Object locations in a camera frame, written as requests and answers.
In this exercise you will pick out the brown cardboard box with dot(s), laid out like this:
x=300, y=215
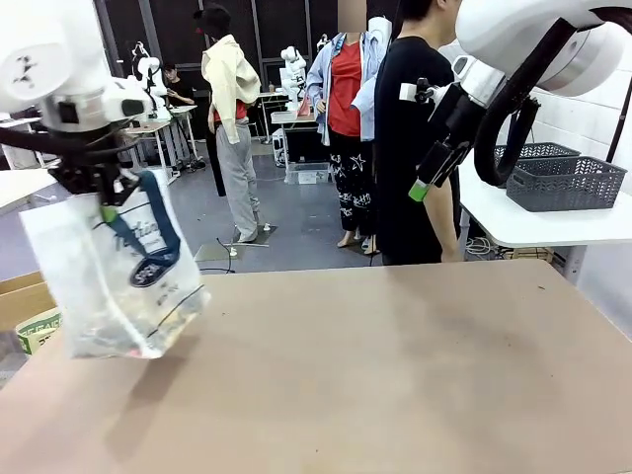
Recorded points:
x=24, y=296

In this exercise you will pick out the white side table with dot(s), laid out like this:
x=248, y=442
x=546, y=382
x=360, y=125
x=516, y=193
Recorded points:
x=543, y=227

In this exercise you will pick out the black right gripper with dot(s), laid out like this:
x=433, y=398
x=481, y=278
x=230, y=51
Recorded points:
x=456, y=116

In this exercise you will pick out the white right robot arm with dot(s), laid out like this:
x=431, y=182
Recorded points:
x=533, y=34

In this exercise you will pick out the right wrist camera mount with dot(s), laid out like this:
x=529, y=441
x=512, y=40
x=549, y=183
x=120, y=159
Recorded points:
x=417, y=91

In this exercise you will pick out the small white background robot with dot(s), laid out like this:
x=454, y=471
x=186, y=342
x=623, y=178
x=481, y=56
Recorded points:
x=148, y=74

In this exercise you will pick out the metal mannequin base plate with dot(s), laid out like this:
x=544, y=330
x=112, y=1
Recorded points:
x=214, y=253

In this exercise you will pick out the green and white carton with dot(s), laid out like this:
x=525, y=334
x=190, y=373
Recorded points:
x=37, y=336

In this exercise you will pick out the clear plastic storage box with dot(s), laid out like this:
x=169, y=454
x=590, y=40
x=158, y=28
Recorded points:
x=308, y=174

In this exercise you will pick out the white table with pole leg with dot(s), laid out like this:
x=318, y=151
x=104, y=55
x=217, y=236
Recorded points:
x=20, y=190

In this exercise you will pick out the person's right hand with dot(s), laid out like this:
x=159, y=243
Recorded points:
x=451, y=256

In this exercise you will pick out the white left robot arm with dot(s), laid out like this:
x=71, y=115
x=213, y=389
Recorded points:
x=59, y=64

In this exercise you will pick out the seated background person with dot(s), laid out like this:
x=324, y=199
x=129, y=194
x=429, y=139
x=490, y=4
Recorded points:
x=180, y=99

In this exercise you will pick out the background desk with white frame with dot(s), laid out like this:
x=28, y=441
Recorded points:
x=163, y=128

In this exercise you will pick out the person's right forearm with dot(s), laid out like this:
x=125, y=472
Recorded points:
x=444, y=222

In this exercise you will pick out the grey plastic lattice basket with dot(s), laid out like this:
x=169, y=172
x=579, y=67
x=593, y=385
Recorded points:
x=548, y=149
x=568, y=187

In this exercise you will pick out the person in black t-shirt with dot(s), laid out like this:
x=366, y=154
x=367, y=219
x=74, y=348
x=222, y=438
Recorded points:
x=405, y=148

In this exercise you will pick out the mannequin with cream jacket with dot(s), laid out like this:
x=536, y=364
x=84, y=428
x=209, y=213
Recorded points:
x=232, y=84

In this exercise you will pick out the background desk with black panel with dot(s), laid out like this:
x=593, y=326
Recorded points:
x=296, y=133

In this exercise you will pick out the figure in red top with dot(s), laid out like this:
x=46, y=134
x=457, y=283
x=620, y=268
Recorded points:
x=345, y=99

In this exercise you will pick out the wooden crate under side table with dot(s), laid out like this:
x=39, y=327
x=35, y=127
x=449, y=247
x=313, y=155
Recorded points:
x=533, y=254

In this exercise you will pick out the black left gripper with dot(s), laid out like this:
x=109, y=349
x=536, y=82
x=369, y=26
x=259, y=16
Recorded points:
x=89, y=173

